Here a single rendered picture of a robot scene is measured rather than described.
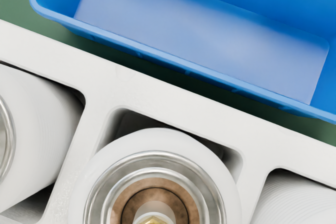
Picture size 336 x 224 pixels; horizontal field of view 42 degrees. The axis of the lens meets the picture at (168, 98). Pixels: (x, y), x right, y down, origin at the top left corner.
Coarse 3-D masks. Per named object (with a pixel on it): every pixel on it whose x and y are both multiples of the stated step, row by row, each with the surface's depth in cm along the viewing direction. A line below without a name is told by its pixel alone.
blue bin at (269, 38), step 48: (48, 0) 40; (96, 0) 49; (144, 0) 49; (192, 0) 49; (240, 0) 47; (288, 0) 42; (144, 48) 37; (192, 48) 49; (240, 48) 49; (288, 48) 49; (288, 96) 48
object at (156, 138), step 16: (144, 128) 35; (160, 128) 30; (112, 144) 24; (128, 144) 24; (144, 144) 24; (160, 144) 24; (176, 144) 24; (192, 144) 24; (96, 160) 24; (112, 160) 23; (192, 160) 23; (208, 160) 24; (80, 176) 24; (96, 176) 23; (224, 176) 24; (80, 192) 23; (224, 192) 23; (80, 208) 23; (240, 208) 24
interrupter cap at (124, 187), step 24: (120, 168) 23; (144, 168) 23; (168, 168) 23; (192, 168) 23; (96, 192) 23; (120, 192) 23; (144, 192) 23; (168, 192) 23; (192, 192) 23; (216, 192) 23; (96, 216) 23; (120, 216) 23; (192, 216) 23; (216, 216) 23
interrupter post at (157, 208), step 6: (144, 204) 23; (150, 204) 22; (156, 204) 22; (162, 204) 23; (138, 210) 22; (144, 210) 21; (150, 210) 21; (156, 210) 21; (162, 210) 21; (168, 210) 22; (138, 216) 21; (144, 216) 20; (150, 216) 20; (156, 216) 20; (162, 216) 20; (168, 216) 21; (174, 216) 23; (138, 222) 20; (168, 222) 20; (174, 222) 21
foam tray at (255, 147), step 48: (0, 48) 31; (48, 48) 31; (96, 96) 31; (144, 96) 31; (192, 96) 31; (96, 144) 31; (240, 144) 31; (288, 144) 31; (48, 192) 41; (240, 192) 30
